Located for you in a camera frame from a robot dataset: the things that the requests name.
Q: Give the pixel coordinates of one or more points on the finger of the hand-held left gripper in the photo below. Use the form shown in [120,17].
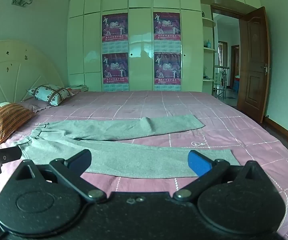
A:
[9,154]

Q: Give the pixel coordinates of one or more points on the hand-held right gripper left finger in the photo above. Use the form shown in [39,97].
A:
[80,159]

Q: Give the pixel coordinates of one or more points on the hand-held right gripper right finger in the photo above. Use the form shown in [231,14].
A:
[199,164]

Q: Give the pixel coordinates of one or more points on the green towel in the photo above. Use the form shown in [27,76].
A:
[134,160]

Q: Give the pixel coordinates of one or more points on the orange striped blanket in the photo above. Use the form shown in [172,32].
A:
[5,121]

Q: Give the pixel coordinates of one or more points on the pink checked bed sheet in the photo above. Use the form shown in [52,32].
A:
[209,120]

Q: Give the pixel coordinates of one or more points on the pink pillow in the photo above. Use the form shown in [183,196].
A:
[31,105]

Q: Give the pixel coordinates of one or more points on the white teal patterned pillow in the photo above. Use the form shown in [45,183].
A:
[50,93]

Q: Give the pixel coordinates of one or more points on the cream bed headboard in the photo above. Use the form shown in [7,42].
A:
[14,65]

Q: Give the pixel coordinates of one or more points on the red and blue stool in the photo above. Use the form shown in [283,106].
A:
[237,83]

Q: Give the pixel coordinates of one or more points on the cream corner shelf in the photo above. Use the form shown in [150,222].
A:
[207,50]

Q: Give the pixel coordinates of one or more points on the brown wooden door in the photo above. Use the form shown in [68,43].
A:
[255,62]

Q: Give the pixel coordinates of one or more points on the teal bottle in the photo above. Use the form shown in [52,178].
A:
[208,44]

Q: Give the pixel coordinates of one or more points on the cream glossy wardrobe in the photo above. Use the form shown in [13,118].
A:
[141,30]

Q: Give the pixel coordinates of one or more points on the purple wall poster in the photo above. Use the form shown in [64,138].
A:
[166,27]
[115,28]
[167,68]
[115,70]

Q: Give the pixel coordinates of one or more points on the brown wooden door frame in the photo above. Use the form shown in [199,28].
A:
[225,9]

